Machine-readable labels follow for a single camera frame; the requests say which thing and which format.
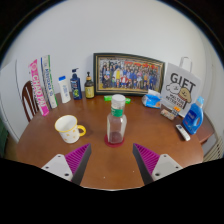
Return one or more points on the blue tissue pack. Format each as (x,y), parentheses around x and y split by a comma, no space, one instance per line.
(152,100)

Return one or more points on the clear bottle with green label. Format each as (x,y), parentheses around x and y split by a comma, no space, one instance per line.
(116,125)

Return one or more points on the dark pump bottle yellow label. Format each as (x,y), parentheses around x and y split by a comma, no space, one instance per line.
(89,89)

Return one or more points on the colourful puzzle cube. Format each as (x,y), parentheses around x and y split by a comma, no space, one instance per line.
(176,111)

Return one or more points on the flat round red coaster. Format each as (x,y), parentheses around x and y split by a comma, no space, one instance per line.
(113,145)

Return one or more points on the white paper gift bag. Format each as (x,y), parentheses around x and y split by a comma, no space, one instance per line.
(181,88)

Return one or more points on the green crate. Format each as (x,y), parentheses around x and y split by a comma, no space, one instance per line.
(2,136)

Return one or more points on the small patterned pouch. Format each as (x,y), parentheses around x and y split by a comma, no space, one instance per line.
(167,114)

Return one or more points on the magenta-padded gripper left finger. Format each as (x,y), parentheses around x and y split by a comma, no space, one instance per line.
(77,158)

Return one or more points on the white refrigerator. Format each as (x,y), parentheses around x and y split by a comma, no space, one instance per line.
(11,100)

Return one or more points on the white bottle with blue cap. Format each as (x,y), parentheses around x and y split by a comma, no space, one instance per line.
(64,91)

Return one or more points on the white remote control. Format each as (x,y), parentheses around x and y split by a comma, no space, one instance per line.
(183,132)

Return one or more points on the tall white and green tube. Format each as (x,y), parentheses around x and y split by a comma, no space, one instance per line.
(49,83)

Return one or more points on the blue detergent bottle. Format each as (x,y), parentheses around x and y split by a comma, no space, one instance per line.
(192,120)

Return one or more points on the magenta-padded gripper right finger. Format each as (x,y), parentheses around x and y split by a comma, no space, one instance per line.
(147,158)

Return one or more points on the dark blue pump bottle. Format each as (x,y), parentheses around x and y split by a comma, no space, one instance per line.
(76,87)

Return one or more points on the dark wooden chair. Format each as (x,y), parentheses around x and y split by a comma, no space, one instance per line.
(27,100)

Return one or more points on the framed group photo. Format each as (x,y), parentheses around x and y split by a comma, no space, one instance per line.
(128,75)

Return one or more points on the white ribbed radiator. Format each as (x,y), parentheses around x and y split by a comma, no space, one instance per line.
(214,150)

